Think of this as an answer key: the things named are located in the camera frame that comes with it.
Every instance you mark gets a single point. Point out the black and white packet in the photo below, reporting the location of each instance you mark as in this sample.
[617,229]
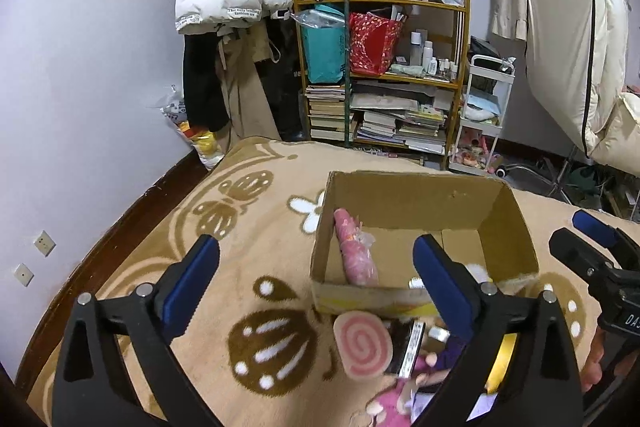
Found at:
[404,347]

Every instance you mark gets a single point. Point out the pink swirl plush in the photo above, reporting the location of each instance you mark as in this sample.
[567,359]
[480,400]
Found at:
[362,342]

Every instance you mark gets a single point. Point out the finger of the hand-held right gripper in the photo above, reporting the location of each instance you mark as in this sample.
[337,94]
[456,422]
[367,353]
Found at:
[577,252]
[592,223]

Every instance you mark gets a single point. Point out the wooden shelf rack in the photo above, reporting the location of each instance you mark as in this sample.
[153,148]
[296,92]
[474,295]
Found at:
[462,47]

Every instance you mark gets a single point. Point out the crumpled clear plastic bag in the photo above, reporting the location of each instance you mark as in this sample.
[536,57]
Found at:
[317,19]

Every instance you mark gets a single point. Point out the pale pink plush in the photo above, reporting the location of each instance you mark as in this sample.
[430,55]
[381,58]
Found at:
[355,252]

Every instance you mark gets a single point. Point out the black hanging garment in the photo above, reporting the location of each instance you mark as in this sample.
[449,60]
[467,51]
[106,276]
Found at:
[200,82]

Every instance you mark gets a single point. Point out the small silver packet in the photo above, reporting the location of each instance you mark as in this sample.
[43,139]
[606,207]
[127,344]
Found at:
[440,334]

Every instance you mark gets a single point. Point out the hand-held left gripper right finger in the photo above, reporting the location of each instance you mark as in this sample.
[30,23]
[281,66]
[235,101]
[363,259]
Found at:
[442,282]

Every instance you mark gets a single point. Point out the pile of books and papers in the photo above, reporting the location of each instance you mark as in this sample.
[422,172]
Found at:
[400,117]

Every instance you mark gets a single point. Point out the cardboard box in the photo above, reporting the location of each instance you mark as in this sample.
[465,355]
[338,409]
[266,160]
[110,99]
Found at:
[425,217]

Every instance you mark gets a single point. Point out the beige hanging trousers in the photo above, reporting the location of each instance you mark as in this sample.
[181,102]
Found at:
[245,92]

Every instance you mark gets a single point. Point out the person's right hand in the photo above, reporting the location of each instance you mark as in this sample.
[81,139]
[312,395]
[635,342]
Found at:
[595,359]

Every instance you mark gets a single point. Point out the teal bag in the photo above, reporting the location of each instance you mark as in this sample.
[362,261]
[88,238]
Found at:
[325,54]

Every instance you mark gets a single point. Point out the white wall socket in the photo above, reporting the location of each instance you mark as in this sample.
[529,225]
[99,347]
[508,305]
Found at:
[23,274]
[44,243]

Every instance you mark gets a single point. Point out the stack of old books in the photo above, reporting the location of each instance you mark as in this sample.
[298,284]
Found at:
[327,112]

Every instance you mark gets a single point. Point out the cream folded mattress chair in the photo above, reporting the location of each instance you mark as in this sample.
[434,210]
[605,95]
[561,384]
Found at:
[560,32]

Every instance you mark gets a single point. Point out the row of cosmetic bottles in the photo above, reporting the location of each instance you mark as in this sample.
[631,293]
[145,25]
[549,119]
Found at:
[430,54]

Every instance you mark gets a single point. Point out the green pole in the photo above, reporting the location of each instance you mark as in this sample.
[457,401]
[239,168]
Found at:
[346,72]

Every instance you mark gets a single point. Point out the plastic bag with yellow items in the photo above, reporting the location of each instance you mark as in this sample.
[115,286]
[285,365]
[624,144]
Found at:
[200,142]

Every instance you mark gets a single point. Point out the yellow plush toy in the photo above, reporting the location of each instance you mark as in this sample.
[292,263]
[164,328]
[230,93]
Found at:
[500,364]

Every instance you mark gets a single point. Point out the dark hanging coat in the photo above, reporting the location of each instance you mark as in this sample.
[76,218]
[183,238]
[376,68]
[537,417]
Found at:
[285,82]

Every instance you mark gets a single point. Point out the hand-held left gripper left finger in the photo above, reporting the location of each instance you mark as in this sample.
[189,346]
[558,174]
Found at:
[194,279]

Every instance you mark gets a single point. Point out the red patterned bag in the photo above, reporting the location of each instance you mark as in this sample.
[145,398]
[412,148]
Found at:
[372,44]

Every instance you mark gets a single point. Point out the white trolley cart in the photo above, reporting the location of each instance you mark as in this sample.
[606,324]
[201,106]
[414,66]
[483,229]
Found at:
[482,107]

